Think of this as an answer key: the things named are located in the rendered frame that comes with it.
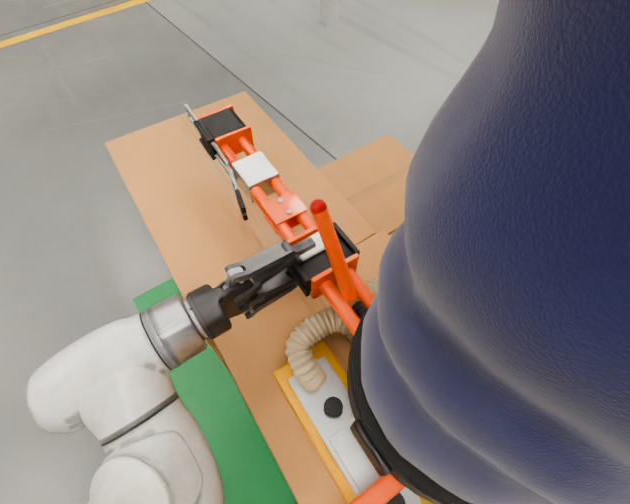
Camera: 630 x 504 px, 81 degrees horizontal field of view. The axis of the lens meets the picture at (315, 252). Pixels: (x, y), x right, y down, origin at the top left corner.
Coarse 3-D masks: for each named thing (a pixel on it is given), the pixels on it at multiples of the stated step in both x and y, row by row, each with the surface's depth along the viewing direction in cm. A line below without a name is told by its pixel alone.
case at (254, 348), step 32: (256, 320) 66; (288, 320) 66; (224, 352) 63; (256, 352) 63; (256, 384) 60; (256, 416) 57; (288, 416) 57; (288, 448) 55; (288, 480) 53; (320, 480) 53
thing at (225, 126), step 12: (228, 108) 74; (204, 120) 72; (216, 120) 72; (228, 120) 72; (240, 120) 72; (216, 132) 70; (228, 132) 70; (240, 132) 71; (228, 144) 71; (252, 144) 74
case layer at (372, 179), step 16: (368, 144) 152; (384, 144) 152; (400, 144) 152; (336, 160) 147; (352, 160) 147; (368, 160) 147; (384, 160) 147; (400, 160) 147; (336, 176) 142; (352, 176) 142; (368, 176) 142; (384, 176) 142; (400, 176) 142; (352, 192) 137; (368, 192) 137; (384, 192) 137; (400, 192) 137; (368, 208) 133; (384, 208) 133; (400, 208) 133; (368, 224) 129; (384, 224) 129; (400, 224) 129
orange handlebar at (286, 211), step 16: (224, 144) 70; (240, 144) 71; (256, 192) 64; (288, 192) 63; (272, 208) 61; (288, 208) 61; (304, 208) 62; (272, 224) 61; (288, 224) 63; (304, 224) 61; (352, 272) 56; (320, 288) 55; (336, 288) 55; (368, 288) 55; (336, 304) 53; (368, 304) 53; (352, 320) 51; (384, 480) 41; (368, 496) 40; (384, 496) 40
